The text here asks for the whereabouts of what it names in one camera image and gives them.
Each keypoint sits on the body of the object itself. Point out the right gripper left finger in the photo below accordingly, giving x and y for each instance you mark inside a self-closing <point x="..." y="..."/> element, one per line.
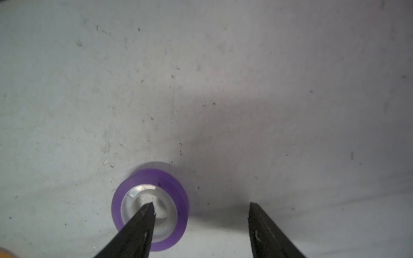
<point x="135" y="238"/>

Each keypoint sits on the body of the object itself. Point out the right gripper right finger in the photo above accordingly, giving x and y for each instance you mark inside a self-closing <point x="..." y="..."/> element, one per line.
<point x="267" y="239"/>

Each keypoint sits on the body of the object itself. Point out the purple tape roll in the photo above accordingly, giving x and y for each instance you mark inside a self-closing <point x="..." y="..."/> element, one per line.
<point x="153" y="182"/>

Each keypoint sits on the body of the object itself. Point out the orange tape roll left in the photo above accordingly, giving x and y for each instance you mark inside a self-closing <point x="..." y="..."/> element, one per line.
<point x="4" y="253"/>

